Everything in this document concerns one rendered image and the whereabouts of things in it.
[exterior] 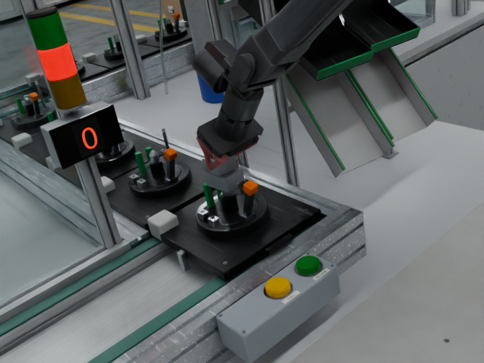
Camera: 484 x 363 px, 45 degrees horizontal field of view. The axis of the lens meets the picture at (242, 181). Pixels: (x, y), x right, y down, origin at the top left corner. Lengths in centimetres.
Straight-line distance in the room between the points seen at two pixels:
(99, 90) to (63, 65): 126
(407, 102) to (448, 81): 120
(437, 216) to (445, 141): 34
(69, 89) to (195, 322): 42
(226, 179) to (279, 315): 27
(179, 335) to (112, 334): 16
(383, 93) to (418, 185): 22
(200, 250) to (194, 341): 20
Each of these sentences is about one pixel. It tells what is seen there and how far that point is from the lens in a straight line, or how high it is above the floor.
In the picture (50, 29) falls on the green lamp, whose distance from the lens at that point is 98.
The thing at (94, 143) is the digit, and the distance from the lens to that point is 103.
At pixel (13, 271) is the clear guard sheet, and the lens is 111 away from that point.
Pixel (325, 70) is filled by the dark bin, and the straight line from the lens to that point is 110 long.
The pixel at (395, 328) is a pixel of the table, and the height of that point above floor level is 86.
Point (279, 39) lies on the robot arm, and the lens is 84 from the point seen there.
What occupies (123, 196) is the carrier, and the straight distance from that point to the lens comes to 131.
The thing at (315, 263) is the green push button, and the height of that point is 97.
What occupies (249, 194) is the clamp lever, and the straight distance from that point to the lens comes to 103.
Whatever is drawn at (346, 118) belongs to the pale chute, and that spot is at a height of 106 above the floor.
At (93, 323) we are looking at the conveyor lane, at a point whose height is 92.
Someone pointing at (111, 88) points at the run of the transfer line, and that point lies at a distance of 227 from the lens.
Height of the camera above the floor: 156
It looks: 28 degrees down
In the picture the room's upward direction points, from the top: 11 degrees counter-clockwise
